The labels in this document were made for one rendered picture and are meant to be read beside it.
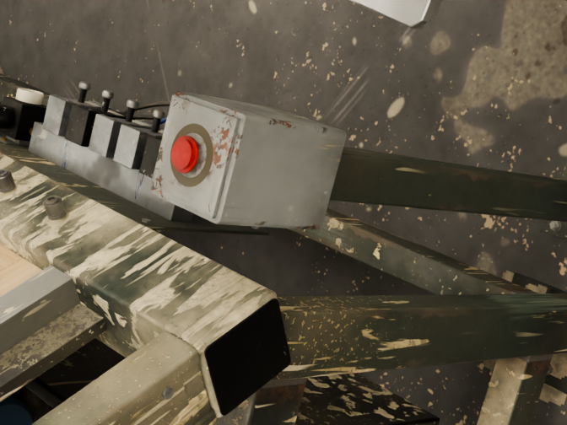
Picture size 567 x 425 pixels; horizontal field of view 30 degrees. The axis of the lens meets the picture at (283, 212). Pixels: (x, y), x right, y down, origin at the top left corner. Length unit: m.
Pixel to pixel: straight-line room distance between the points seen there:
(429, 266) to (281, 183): 0.73
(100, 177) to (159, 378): 0.51
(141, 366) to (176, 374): 0.04
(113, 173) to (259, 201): 0.45
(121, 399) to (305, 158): 0.33
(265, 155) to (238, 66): 1.34
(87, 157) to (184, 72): 1.02
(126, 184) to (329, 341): 0.40
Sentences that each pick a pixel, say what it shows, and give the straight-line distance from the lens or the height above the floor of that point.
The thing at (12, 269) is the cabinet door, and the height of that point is 0.91.
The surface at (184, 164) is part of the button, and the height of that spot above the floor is 0.94.
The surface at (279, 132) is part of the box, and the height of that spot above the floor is 0.87.
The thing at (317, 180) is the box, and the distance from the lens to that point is 1.19.
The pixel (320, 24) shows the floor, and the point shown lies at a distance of 2.30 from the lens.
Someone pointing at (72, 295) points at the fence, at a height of 0.90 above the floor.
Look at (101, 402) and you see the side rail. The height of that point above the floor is 1.00.
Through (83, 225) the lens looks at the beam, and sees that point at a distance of 1.42.
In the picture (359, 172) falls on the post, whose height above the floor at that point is 0.68.
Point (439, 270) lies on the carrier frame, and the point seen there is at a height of 0.18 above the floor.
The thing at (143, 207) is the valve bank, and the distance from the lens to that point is 1.49.
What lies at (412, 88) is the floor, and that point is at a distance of 2.12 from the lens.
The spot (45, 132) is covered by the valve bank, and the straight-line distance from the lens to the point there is 1.70.
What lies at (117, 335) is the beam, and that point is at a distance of 1.32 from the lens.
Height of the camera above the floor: 1.68
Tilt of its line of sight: 47 degrees down
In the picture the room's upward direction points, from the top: 86 degrees counter-clockwise
